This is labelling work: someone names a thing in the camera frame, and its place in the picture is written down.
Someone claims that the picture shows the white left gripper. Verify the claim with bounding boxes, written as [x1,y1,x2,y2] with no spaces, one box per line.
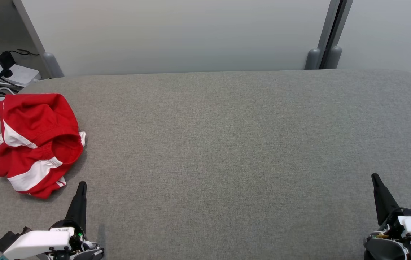
[3,181,105,260]

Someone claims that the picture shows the red Bulls 23 shorts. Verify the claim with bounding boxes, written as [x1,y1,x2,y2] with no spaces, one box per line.
[0,93,86,170]

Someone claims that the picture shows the black plug adapter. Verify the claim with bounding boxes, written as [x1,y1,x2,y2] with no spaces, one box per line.
[0,51,17,78]

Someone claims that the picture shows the grey partition post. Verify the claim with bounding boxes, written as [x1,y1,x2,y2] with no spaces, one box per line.
[12,0,65,78]
[305,0,341,70]
[323,0,354,69]

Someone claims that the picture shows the white power strip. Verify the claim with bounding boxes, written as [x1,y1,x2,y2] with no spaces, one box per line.
[0,61,42,87]

